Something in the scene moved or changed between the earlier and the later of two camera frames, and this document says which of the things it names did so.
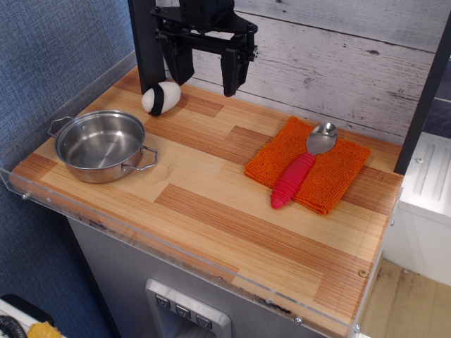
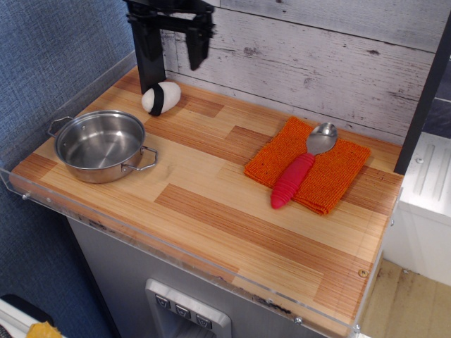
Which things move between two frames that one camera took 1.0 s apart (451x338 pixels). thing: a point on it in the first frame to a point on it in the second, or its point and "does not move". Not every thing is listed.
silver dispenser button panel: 178,313 does not move
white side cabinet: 420,238 does not move
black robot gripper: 212,25 to 143,15
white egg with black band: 163,98 does not move
